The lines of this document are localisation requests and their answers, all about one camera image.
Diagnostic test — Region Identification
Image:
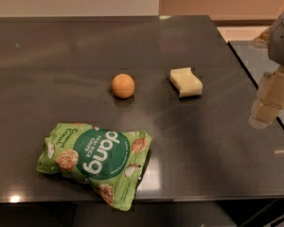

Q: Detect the orange fruit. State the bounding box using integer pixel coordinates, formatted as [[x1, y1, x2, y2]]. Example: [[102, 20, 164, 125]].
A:
[[112, 74, 135, 99]]

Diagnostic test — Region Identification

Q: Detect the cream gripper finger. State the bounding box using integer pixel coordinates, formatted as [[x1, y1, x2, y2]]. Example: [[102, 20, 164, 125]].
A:
[[249, 65, 284, 129]]

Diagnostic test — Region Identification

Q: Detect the green rice chip bag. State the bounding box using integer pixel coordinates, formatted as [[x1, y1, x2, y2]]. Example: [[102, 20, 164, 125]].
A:
[[37, 123, 151, 211]]

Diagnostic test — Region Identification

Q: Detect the yellow sponge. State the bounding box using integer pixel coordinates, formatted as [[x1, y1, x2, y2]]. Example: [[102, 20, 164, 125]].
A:
[[169, 67, 203, 97]]

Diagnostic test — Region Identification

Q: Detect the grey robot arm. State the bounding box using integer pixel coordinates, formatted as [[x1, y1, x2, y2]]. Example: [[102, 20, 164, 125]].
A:
[[249, 10, 284, 129]]

